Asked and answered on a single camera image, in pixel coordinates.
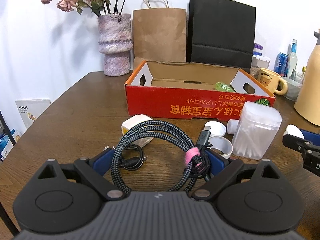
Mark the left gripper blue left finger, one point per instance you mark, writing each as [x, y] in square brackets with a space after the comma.
[101, 163]

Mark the purple white lidded container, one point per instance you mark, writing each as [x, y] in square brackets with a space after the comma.
[257, 49]

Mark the clear glass bottle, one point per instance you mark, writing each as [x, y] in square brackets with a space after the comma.
[292, 60]

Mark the translucent cotton swab container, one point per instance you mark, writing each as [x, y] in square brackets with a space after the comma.
[257, 127]

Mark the cream thermos jug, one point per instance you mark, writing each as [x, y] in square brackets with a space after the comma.
[307, 103]

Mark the blue soda can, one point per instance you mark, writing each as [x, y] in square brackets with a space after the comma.
[281, 63]

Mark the white round lid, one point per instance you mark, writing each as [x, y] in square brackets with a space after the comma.
[217, 129]

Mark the red cardboard box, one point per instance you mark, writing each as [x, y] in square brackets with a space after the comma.
[187, 91]

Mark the black paper bag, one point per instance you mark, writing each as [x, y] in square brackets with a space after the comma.
[221, 32]

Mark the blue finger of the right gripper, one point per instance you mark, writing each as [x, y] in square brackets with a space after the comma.
[310, 135]

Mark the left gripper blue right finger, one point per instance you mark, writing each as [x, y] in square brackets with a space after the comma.
[217, 162]

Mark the white tape roll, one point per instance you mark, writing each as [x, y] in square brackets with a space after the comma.
[221, 145]

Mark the white booklet on floor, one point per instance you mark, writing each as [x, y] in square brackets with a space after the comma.
[30, 110]

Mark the small white bottle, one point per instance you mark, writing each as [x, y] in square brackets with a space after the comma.
[232, 125]

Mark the clear jar with seeds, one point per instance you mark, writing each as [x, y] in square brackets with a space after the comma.
[257, 63]

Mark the purple textured vase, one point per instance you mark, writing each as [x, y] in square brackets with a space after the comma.
[115, 42]

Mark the brown paper bag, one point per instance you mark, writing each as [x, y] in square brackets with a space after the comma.
[159, 34]

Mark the green plastic bottle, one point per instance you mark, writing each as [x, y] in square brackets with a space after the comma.
[221, 86]

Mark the blue white boxes on floor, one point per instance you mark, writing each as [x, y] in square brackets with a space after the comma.
[6, 145]

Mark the yellow bear mug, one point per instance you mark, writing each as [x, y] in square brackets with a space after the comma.
[272, 81]

